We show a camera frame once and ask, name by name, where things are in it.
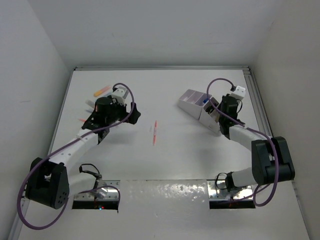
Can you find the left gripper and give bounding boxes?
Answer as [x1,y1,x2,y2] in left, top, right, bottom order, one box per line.
[105,94,140,125]

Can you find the large black-handled scissors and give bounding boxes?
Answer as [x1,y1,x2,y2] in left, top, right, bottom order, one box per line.
[205,105,215,115]

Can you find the pink thin highlighter pen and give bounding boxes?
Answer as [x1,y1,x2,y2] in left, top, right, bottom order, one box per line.
[152,120,158,146]

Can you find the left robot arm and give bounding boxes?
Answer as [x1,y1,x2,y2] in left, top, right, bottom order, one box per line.
[25,95,141,209]

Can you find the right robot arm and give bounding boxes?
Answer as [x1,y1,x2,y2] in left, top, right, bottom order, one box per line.
[218,94,296,192]

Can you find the white divided organizer left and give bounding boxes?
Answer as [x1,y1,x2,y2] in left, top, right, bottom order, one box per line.
[177,89,208,120]

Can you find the pink highlighter yellow-orange cap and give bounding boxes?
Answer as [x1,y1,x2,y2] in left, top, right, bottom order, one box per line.
[93,85,112,98]

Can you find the orange highlighter clear body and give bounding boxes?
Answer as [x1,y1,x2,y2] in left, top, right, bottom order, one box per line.
[85,100,95,108]

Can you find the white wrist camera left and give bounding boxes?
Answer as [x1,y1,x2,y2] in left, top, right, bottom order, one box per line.
[110,87,129,106]

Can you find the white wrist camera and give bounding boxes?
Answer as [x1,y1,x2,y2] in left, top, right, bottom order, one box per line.
[110,87,129,106]
[230,85,246,101]

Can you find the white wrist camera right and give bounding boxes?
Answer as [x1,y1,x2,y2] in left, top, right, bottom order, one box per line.
[230,85,246,101]

